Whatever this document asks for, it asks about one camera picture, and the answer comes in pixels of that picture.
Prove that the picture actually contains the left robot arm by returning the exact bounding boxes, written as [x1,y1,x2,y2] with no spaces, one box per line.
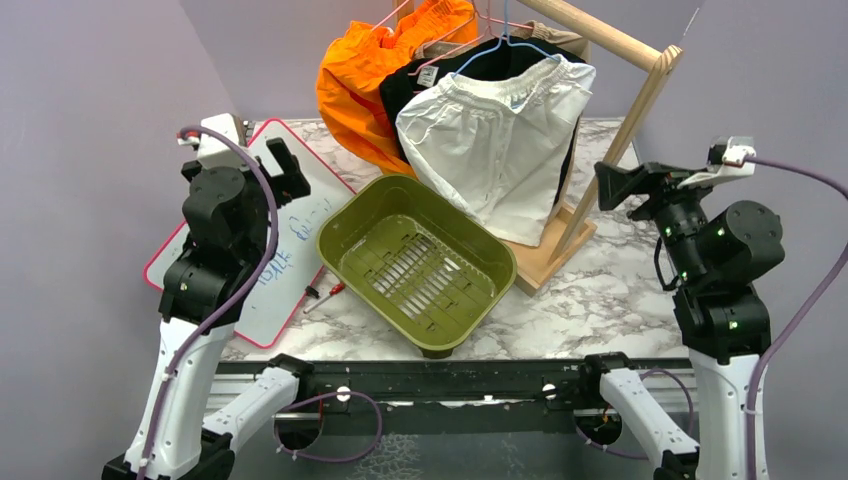
[102,138,315,479]

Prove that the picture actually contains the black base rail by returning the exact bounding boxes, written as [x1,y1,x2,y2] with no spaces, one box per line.
[205,358,697,439]

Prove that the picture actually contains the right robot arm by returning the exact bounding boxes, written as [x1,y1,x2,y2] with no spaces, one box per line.
[576,162,785,479]

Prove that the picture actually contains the blue wire hanger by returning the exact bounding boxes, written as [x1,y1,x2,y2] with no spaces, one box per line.
[452,1,553,76]

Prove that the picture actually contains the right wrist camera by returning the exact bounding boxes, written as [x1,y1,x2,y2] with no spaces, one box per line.
[677,136,756,190]

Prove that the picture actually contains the olive green plastic basket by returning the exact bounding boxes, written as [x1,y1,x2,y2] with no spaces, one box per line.
[316,175,517,359]

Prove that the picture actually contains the orange shorts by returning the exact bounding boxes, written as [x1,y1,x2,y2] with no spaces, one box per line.
[315,0,480,180]

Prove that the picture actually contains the wooden clothes rack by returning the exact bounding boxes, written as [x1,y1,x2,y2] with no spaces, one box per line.
[394,0,684,297]

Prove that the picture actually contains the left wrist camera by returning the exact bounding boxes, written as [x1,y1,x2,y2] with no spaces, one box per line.
[177,113,247,169]

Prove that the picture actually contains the black shorts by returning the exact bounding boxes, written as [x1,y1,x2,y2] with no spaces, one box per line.
[379,36,590,176]

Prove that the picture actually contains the beige garment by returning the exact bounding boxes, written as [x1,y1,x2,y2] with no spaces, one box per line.
[413,21,591,61]

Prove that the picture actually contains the pink framed whiteboard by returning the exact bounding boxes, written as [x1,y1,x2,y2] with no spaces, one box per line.
[143,117,359,350]

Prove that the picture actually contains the red capped marker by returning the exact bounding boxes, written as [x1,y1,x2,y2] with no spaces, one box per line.
[303,283,346,314]

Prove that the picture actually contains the white shorts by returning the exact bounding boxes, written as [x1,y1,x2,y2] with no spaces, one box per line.
[395,54,596,247]

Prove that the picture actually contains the pink wire hanger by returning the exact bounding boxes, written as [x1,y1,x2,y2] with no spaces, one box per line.
[366,1,479,66]

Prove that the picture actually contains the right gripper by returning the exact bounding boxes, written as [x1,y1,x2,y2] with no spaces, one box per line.
[595,159,725,283]

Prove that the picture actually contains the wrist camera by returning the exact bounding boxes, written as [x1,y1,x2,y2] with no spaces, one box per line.
[177,113,247,169]
[677,136,756,190]

